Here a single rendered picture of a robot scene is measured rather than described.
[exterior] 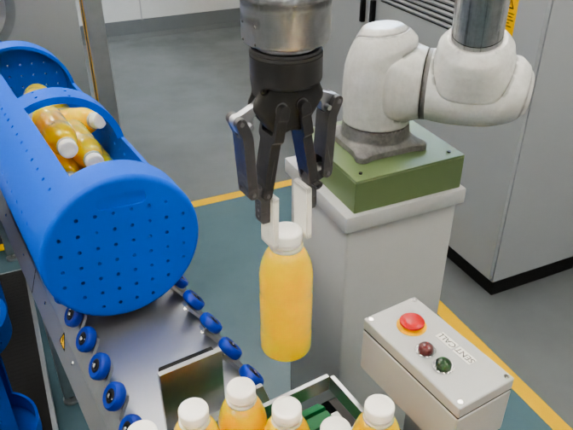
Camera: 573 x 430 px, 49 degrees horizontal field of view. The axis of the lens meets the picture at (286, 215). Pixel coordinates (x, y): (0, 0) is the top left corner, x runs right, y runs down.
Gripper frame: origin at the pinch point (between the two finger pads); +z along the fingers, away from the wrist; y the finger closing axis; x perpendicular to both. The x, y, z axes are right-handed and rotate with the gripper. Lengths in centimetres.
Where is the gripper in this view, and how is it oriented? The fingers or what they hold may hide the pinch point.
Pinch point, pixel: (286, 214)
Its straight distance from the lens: 74.4
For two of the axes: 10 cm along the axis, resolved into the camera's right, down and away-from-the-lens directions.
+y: -8.5, 2.8, -4.4
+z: 0.0, 8.5, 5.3
